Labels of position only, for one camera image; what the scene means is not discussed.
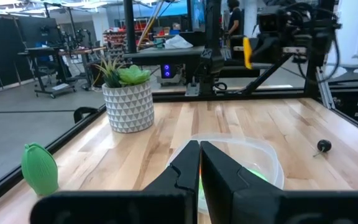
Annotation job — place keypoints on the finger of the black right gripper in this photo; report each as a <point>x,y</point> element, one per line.
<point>278,49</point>
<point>263,51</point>

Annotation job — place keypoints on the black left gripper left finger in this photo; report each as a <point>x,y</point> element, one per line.
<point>179,183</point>

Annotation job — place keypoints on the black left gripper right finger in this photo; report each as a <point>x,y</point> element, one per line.
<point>222,189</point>

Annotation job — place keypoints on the dark round toy fruit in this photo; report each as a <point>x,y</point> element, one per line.
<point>324,145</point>

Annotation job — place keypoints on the green ribbed toy vegetable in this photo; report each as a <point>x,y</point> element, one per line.
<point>39,169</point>

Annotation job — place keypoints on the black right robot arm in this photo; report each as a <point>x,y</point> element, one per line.
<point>213,37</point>

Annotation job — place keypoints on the clear plastic tupperware container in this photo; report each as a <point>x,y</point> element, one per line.
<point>253,152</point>

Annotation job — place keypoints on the person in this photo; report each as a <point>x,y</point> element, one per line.
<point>235,21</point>

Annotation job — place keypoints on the white plastic bag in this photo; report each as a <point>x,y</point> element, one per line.
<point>177,43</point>

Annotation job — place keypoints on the white triangle-patterned plant pot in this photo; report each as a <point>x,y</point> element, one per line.
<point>129,109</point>

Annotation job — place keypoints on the black background workbench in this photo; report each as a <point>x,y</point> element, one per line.
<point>166,54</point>

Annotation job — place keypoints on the computer with purple lights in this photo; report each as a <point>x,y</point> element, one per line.
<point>166,71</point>

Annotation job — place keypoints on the green artificial succulent plant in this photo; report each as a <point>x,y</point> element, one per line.
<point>134,76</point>

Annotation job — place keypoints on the black table clamp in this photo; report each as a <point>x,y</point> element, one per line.
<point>81,112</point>

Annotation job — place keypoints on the black rolling workstation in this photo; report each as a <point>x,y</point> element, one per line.
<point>42,51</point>

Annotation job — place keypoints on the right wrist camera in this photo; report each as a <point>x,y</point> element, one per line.
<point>269,23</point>

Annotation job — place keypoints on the black aluminium table frame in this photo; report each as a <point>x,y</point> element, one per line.
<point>228,95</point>

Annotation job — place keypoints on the black vertical post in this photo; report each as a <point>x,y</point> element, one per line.
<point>130,25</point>

